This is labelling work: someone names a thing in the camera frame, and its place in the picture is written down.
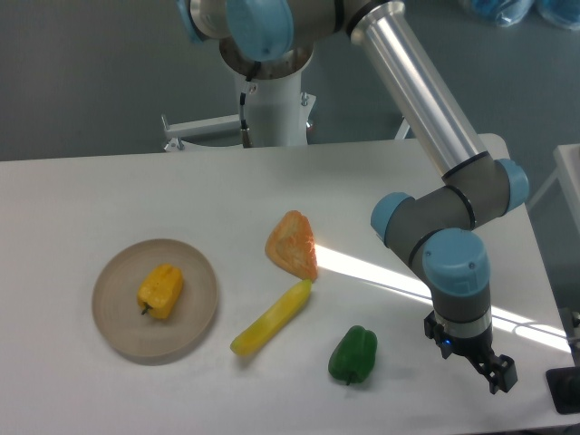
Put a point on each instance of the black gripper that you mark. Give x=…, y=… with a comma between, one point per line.
x=473, y=340

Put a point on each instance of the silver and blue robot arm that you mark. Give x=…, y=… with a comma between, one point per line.
x=267, y=44

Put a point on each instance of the green bell pepper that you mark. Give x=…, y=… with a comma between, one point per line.
x=353, y=359

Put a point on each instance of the yellow bell pepper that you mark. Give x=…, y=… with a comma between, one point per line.
x=160, y=290

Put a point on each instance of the beige round plate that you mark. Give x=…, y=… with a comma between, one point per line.
x=140, y=337

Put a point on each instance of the black device at table edge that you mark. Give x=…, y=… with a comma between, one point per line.
x=563, y=382

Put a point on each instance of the yellow corn cob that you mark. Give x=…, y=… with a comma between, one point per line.
x=273, y=320

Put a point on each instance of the white side table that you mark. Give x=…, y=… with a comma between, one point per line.
x=566, y=174

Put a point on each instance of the orange toast slice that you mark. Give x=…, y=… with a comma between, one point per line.
x=291, y=246

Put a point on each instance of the blue plastic bag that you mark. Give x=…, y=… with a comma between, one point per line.
x=563, y=14

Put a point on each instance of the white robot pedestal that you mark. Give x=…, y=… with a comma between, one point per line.
x=272, y=108

